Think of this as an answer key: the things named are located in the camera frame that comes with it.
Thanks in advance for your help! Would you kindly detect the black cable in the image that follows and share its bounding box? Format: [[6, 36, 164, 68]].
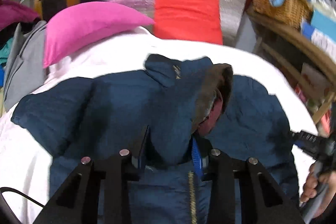
[[0, 186, 46, 208]]

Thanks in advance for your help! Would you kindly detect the red pillow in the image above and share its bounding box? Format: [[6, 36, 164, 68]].
[[153, 0, 223, 45]]

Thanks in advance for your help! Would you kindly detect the navy blue puffer jacket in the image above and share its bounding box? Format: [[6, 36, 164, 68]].
[[11, 55, 299, 223]]

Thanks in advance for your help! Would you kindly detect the pink pillow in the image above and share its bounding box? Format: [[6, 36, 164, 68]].
[[43, 2, 154, 68]]

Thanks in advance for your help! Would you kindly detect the white bed cover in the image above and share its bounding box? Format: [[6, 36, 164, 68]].
[[1, 27, 317, 223]]

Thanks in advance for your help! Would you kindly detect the wooden shelf unit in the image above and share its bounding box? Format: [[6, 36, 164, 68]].
[[247, 0, 335, 126]]

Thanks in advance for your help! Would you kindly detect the right hand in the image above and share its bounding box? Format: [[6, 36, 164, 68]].
[[300, 163, 336, 218]]

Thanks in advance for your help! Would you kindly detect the wicker basket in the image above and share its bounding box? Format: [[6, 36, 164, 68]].
[[253, 0, 313, 29]]

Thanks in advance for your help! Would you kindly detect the grey garment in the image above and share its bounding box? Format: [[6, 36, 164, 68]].
[[3, 20, 47, 111]]

